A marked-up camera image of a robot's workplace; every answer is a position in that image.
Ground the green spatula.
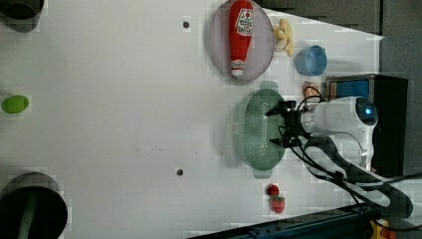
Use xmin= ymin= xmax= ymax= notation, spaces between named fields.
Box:
xmin=18 ymin=192 xmax=37 ymax=239

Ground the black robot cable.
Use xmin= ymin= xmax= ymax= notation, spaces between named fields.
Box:
xmin=278 ymin=86 xmax=422 ymax=213

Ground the black toaster oven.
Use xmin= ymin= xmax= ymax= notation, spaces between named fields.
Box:
xmin=325 ymin=74 xmax=408 ymax=177

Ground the black cylindrical cup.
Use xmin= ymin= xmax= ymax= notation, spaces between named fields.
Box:
xmin=0 ymin=172 xmax=69 ymax=239

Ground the red strawberry with green leaves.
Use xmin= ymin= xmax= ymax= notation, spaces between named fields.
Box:
xmin=270 ymin=196 xmax=286 ymax=213

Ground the small green object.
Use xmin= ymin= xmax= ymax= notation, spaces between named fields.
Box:
xmin=1 ymin=95 xmax=30 ymax=114

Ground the yellow plush banana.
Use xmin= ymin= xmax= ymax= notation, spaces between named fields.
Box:
xmin=273 ymin=18 xmax=295 ymax=57

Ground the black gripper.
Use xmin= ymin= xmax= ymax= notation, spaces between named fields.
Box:
xmin=266 ymin=101 xmax=311 ymax=148

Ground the red plush ketchup bottle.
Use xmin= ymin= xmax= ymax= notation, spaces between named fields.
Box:
xmin=229 ymin=0 xmax=254 ymax=78

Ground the black cylinder upper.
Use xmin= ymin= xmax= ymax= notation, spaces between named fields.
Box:
xmin=0 ymin=0 xmax=46 ymax=33

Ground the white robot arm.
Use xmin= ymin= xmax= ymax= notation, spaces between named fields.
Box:
xmin=266 ymin=97 xmax=421 ymax=231

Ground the green plastic strainer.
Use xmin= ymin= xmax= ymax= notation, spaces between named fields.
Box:
xmin=233 ymin=81 xmax=285 ymax=179

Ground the grey round plate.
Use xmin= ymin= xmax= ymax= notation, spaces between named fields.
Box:
xmin=208 ymin=0 xmax=275 ymax=82

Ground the blue bowl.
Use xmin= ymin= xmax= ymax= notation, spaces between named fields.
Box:
xmin=295 ymin=45 xmax=327 ymax=77

